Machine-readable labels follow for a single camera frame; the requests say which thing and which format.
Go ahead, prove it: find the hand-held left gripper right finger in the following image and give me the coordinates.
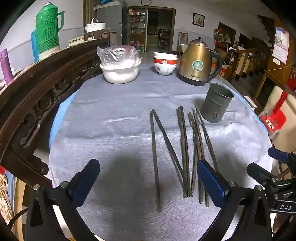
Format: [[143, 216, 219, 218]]
[[197, 159, 273, 241]]

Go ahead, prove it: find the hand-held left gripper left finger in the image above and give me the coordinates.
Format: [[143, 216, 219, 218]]
[[25, 159, 100, 241]]

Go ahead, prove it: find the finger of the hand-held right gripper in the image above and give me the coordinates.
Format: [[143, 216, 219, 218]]
[[268, 147, 296, 168], [246, 163, 278, 186]]

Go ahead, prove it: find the bunch of dark chopsticks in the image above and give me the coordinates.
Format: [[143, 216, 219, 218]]
[[150, 105, 220, 212]]

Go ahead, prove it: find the grey perforated utensil holder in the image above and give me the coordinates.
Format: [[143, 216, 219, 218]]
[[201, 83, 234, 123]]

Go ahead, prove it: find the red plastic stool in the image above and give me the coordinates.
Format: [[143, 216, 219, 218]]
[[264, 108, 287, 133]]

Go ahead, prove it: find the grey tablecloth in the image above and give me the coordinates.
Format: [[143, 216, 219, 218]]
[[49, 62, 273, 241]]

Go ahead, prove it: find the small white box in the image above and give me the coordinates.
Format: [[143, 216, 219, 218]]
[[243, 95, 258, 109]]

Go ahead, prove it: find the blue table cover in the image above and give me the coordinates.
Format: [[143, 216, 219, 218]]
[[49, 89, 271, 188]]

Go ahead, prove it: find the patterned cloth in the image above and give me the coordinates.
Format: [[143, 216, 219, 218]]
[[0, 173, 12, 223]]

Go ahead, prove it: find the wooden stair railing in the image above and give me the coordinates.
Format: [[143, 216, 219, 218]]
[[228, 42, 272, 81]]

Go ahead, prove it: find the white plastic basin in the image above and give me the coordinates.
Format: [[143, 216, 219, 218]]
[[99, 59, 140, 84]]

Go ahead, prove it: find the golden electric kettle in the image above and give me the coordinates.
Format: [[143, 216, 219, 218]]
[[178, 37, 223, 87]]

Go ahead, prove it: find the red banded bowl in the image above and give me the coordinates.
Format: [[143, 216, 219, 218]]
[[154, 58, 178, 67]]

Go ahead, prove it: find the clear plastic bag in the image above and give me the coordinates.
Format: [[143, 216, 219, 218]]
[[97, 45, 142, 69]]

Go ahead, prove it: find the plain white bowl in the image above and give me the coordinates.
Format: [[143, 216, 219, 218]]
[[154, 52, 178, 60]]

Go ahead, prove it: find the purple bottle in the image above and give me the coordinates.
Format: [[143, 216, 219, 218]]
[[0, 49, 14, 84]]

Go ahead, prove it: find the wooden chair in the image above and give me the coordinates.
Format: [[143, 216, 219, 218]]
[[178, 32, 189, 52]]

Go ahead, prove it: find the green thermos jug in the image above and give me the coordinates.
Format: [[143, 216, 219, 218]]
[[35, 3, 65, 56]]

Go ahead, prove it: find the grey refrigerator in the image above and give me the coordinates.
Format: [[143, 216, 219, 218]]
[[97, 5, 123, 47]]

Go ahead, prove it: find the pantry shelf with goods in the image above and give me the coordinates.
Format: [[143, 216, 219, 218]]
[[128, 9, 147, 36]]

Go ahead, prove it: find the carved wooden furniture rail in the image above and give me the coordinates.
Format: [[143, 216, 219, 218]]
[[0, 37, 110, 186]]

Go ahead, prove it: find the wall calendar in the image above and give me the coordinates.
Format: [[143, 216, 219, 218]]
[[272, 27, 290, 65]]

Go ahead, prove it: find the dark wooden chair frame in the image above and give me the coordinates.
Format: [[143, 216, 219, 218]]
[[84, 28, 110, 42]]

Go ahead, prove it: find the white pot with handle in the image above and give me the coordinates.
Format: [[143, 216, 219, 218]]
[[85, 18, 106, 33]]

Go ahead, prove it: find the framed wall picture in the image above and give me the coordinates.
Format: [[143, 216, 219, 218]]
[[192, 13, 205, 28]]

